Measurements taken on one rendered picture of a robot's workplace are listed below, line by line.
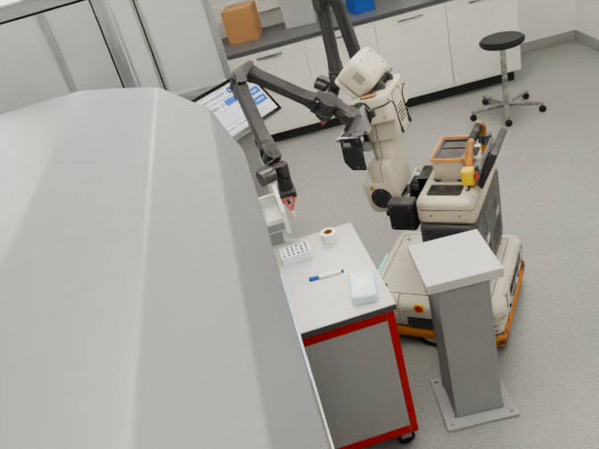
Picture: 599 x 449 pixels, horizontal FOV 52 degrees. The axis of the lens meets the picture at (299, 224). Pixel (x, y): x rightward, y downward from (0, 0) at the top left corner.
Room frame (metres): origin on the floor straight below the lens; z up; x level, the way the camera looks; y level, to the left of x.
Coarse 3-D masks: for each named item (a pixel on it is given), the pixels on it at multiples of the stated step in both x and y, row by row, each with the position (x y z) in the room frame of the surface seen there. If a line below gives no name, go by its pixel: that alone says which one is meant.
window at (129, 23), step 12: (120, 0) 2.42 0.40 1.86; (132, 0) 2.82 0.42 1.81; (120, 12) 2.29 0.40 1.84; (132, 12) 2.64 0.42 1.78; (120, 24) 2.18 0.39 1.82; (132, 24) 2.50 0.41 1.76; (132, 36) 2.37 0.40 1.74; (144, 36) 2.79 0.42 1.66; (132, 48) 2.24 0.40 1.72; (144, 48) 2.62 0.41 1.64; (132, 60) 2.13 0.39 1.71; (144, 60) 2.48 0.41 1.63; (144, 72) 2.33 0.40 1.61; (156, 72) 2.72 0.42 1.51; (144, 84) 2.21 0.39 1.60; (156, 84) 2.57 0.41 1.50
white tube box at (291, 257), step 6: (288, 246) 2.19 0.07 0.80; (294, 246) 2.19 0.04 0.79; (300, 246) 2.17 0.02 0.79; (306, 246) 2.16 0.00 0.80; (288, 252) 2.15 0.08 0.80; (294, 252) 2.13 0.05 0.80; (300, 252) 2.12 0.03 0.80; (306, 252) 2.12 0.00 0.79; (282, 258) 2.11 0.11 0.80; (288, 258) 2.11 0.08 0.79; (294, 258) 2.11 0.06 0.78; (300, 258) 2.11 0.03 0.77; (306, 258) 2.12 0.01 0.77; (288, 264) 2.11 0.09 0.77
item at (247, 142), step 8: (248, 136) 3.36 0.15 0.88; (240, 144) 3.31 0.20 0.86; (248, 144) 3.35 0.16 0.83; (248, 152) 3.34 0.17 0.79; (256, 152) 3.38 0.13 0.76; (248, 160) 3.32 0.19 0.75; (256, 160) 3.36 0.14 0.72; (256, 168) 3.35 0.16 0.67; (256, 184) 3.32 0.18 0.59; (264, 192) 3.35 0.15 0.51; (280, 232) 3.38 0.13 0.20; (272, 240) 3.32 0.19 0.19; (280, 240) 3.36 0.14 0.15; (288, 240) 3.53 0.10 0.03
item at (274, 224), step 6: (258, 198) 2.51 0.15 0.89; (264, 198) 2.51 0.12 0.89; (270, 198) 2.51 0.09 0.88; (264, 204) 2.51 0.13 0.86; (270, 204) 2.51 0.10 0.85; (276, 204) 2.51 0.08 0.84; (270, 210) 2.47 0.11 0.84; (276, 210) 2.46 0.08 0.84; (270, 216) 2.42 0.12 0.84; (276, 216) 2.40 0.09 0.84; (282, 216) 2.28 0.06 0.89; (270, 222) 2.27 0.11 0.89; (276, 222) 2.27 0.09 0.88; (282, 222) 2.27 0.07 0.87; (270, 228) 2.27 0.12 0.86; (276, 228) 2.27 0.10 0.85; (282, 228) 2.27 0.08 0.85
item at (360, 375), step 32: (320, 256) 2.11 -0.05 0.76; (352, 256) 2.05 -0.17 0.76; (288, 288) 1.96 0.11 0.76; (320, 288) 1.90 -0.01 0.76; (384, 288) 1.79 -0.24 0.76; (320, 320) 1.71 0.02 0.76; (352, 320) 1.68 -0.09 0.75; (384, 320) 1.70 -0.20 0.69; (320, 352) 1.69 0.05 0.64; (352, 352) 1.69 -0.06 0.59; (384, 352) 1.70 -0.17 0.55; (320, 384) 1.69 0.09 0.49; (352, 384) 1.69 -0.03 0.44; (384, 384) 1.70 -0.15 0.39; (352, 416) 1.69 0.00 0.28; (384, 416) 1.70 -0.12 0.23; (352, 448) 1.69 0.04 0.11
